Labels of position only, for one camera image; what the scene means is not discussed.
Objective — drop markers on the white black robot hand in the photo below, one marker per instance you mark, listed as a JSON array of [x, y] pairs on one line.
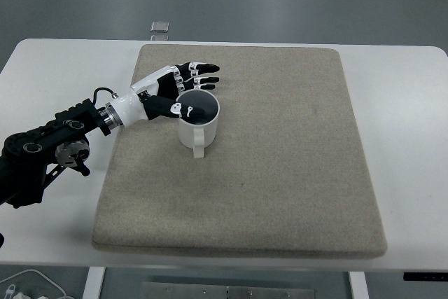
[[143, 100]]

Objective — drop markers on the metal base plate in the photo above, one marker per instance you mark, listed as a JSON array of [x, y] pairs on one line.
[[205, 291]]

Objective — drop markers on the white table leg right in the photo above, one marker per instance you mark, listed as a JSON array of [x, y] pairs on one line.
[[358, 284]]

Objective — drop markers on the white ribbed HOME mug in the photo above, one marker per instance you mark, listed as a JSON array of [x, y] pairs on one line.
[[197, 130]]

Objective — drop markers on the beige fabric mat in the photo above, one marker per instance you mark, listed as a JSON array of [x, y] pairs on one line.
[[286, 174]]

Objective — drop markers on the white table leg left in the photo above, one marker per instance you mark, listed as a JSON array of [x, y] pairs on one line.
[[93, 284]]

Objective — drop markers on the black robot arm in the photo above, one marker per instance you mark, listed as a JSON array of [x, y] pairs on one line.
[[32, 160]]

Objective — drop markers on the white table leg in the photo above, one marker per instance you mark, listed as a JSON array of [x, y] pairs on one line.
[[93, 284], [358, 284]]

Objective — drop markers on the small silver floor plate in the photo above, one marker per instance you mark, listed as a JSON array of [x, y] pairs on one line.
[[159, 37]]

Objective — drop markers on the black table control panel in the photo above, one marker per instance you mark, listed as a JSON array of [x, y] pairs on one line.
[[426, 276]]

